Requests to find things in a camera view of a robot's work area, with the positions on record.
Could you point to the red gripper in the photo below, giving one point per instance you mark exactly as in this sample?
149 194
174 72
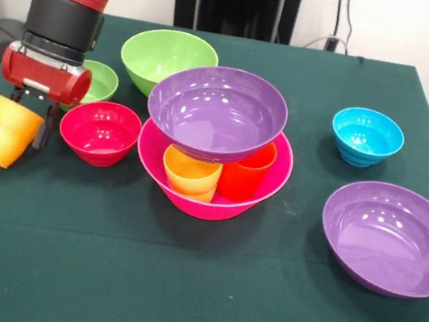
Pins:
44 77

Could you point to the orange cup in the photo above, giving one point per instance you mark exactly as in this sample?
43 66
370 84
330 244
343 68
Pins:
4 132

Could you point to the yellow cup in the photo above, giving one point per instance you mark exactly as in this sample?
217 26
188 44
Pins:
189 177

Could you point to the purple bowl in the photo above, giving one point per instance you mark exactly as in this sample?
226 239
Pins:
217 120
389 242

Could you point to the red cup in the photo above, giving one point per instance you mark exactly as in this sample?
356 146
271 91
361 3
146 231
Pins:
244 182

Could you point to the large pink bowl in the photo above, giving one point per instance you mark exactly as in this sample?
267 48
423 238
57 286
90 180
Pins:
278 171

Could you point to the small red bowl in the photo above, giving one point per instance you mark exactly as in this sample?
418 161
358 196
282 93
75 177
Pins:
98 134

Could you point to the small green bowl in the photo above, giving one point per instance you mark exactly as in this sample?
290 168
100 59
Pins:
104 86

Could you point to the large green bowl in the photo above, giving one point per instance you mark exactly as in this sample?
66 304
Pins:
158 54

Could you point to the dark green tablecloth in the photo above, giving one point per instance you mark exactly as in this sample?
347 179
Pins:
178 286

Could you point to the blue bowl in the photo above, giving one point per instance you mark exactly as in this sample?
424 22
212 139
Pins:
367 138

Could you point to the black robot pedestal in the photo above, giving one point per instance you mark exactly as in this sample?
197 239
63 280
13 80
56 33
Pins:
239 1

